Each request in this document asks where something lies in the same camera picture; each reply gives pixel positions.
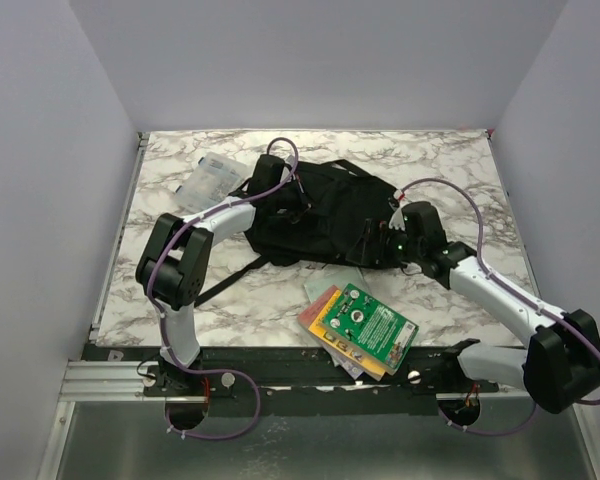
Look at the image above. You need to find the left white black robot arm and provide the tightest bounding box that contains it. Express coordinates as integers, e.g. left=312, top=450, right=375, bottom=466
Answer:
left=136, top=154, right=299, bottom=395

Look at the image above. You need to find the black student backpack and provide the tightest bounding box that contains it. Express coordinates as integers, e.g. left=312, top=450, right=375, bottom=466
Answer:
left=195, top=159, right=401, bottom=306

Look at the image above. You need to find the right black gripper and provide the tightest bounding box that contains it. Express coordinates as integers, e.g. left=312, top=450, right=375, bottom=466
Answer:
left=346, top=217, right=424, bottom=269

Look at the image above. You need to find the green cover book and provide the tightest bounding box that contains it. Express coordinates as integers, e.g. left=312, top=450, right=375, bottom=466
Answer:
left=322, top=284, right=419, bottom=375

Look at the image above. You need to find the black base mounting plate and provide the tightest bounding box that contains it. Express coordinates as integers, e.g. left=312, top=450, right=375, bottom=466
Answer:
left=82, top=344, right=498, bottom=417

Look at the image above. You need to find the aluminium extrusion rail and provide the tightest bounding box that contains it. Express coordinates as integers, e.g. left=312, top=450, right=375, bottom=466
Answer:
left=60, top=361, right=528, bottom=404

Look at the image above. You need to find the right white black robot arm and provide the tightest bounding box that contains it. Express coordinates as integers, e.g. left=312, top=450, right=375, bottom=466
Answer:
left=346, top=201, right=600, bottom=414

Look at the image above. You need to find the thin booklet under books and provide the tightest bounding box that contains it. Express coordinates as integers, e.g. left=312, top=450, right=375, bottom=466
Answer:
left=331, top=352, right=364, bottom=380

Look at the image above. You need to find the clear plastic storage box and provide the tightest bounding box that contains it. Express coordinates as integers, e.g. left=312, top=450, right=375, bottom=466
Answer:
left=174, top=152, right=250, bottom=213

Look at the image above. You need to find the yellow cover book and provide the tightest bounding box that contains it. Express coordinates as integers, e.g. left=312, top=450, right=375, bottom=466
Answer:
left=297, top=287, right=386, bottom=381

